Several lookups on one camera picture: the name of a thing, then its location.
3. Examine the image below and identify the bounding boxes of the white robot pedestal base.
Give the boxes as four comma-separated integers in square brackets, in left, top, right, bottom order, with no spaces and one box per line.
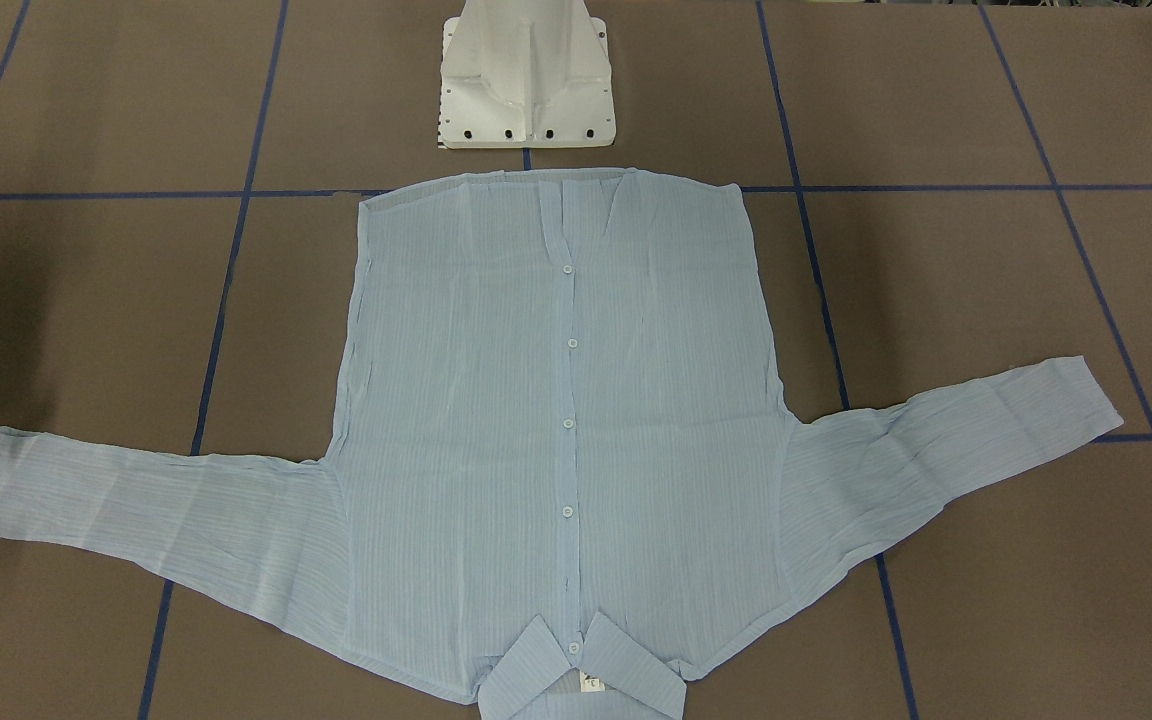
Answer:
[435,1,617,150]

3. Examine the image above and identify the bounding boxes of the light blue button shirt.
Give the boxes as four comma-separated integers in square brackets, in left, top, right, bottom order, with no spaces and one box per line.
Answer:
[0,168,1123,719]

